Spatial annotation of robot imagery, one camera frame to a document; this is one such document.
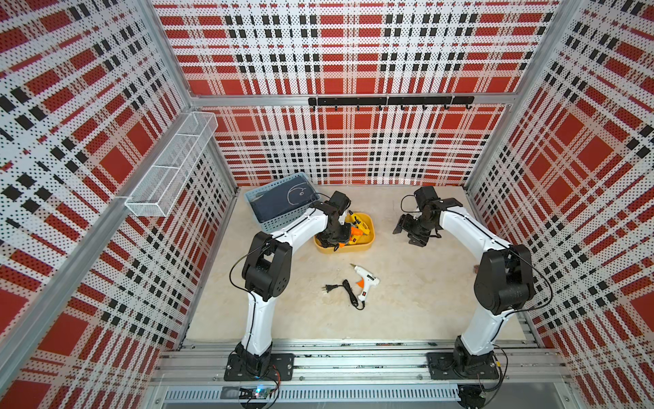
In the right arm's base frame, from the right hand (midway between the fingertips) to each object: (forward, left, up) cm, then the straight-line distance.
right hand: (404, 233), depth 90 cm
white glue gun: (-13, +14, -11) cm, 22 cm away
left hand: (+1, +21, -5) cm, 21 cm away
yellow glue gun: (+10, +16, -6) cm, 20 cm away
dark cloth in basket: (+21, +48, -5) cm, 53 cm away
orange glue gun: (+6, +18, -7) cm, 20 cm away
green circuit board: (-46, +47, -10) cm, 66 cm away
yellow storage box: (+11, +12, -6) cm, 17 cm away
